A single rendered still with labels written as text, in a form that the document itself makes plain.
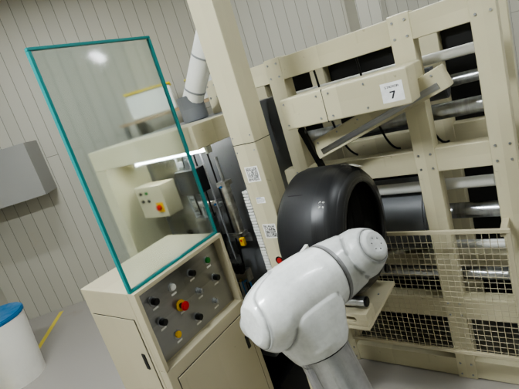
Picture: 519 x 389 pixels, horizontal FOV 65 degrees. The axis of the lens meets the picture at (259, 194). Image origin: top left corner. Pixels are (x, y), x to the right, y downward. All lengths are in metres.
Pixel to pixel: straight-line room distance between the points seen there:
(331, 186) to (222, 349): 0.94
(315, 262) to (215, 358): 1.32
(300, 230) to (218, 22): 0.92
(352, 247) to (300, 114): 1.24
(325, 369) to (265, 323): 0.15
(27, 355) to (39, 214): 1.80
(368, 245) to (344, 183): 0.88
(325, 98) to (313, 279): 1.25
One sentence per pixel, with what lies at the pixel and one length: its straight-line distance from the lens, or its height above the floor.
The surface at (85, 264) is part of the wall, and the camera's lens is 5.60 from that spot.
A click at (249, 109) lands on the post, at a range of 1.83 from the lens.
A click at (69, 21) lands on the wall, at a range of 5.33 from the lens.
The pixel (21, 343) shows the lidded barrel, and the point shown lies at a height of 0.38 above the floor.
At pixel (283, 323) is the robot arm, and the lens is 0.73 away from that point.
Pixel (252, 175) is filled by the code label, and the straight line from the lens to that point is 1.88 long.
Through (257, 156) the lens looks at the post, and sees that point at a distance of 1.83.
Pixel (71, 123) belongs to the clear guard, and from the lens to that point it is 1.63.
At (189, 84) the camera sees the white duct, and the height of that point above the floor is 2.00.
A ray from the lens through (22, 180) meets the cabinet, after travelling 5.09.
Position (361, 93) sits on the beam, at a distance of 1.83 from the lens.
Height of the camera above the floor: 1.87
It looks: 14 degrees down
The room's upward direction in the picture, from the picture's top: 17 degrees counter-clockwise
